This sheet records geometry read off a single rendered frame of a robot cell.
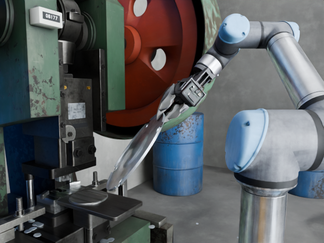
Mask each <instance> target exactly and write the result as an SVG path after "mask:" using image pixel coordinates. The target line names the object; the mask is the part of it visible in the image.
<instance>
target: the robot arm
mask: <svg viewBox="0 0 324 243"><path fill-rule="evenodd" d="M299 35H300V31H299V26H298V25H297V24H296V23H295V22H287V21H280V22H259V21H248V19H247V18H246V17H245V16H242V15H240V14H237V13H235V14H231V15H229V16H227V17H226V18H225V19H224V21H223V22H222V24H221V26H220V28H219V31H218V35H217V37H216V39H215V42H214V44H213V46H212V47H211V48H210V49H209V50H208V51H207V52H206V53H205V54H204V55H203V56H202V57H201V59H200V60H199V61H198V62H197V63H196V65H195V66H194V67H193V72H194V75H191V76H189V77H188V78H183V79H182V80H181V81H177V83H176V84H174V83H172V85H171V86H170V87H168V88H167V89H166V90H165V92H164V93H163V96H162V98H161V101H160V104H159V107H158V110H157V114H156V120H157V121H158V120H159V118H160V117H161V116H162V114H163V112H164V111H166V110H167V109H168V108H169V107H170V106H171V105H172V104H173V102H174V100H175V101H176V102H177V101H179V103H180V105H179V104H174V105H173V106H172V108H171V110H170V111H169V112H167V113H166V115H165V120H164V122H167V121H170V120H171V119H175V118H177V117H179V115H180V114H182V113H184V112H185V111H187V110H188V109H189V107H196V106H197V105H198V104H199V103H200V102H201V100H202V99H203V98H204V97H205V96H206V93H205V92H204V91H203V90H204V86H205V85H206V84H207V83H210V82H211V81H212V80H213V79H214V78H215V77H218V76H219V73H220V72H221V70H222V69H223V68H224V67H225V66H226V65H227V64H228V63H229V62H230V60H231V59H232V58H233V57H234V56H235V55H236V54H237V53H238V52H239V50H240V49H266V50H267V52H268V54H269V56H270V58H271V60H272V62H273V64H274V66H275V68H276V70H277V72H278V74H279V76H280V78H281V80H282V82H283V84H284V86H285V88H286V90H287V92H288V94H289V96H290V98H291V100H292V102H293V104H294V106H295V108H296V109H263V108H259V109H257V110H243V111H240V112H238V113H237V114H236V115H235V116H234V117H233V119H232V121H231V122H230V125H229V128H228V132H227V137H226V143H225V152H226V155H225V159H226V164H227V167H228V168H229V169H230V170H231V171H233V172H234V178H235V179H236V181H237V182H238V183H239V184H240V185H241V202H240V221H239V240H238V243H284V230H285V218H286V206H287V194H288V191H290V190H291V189H293V188H294V187H296V186H297V180H298V172H299V171H319V170H324V81H323V80H322V78H321V77H320V75H319V74H318V72H317V71H316V69H315V68H314V66H313V65H312V63H311V62H310V60H309V59H308V57H307V56H306V54H305V53H304V51H303V50H302V48H301V47H300V45H299V44H298V40H299Z"/></svg>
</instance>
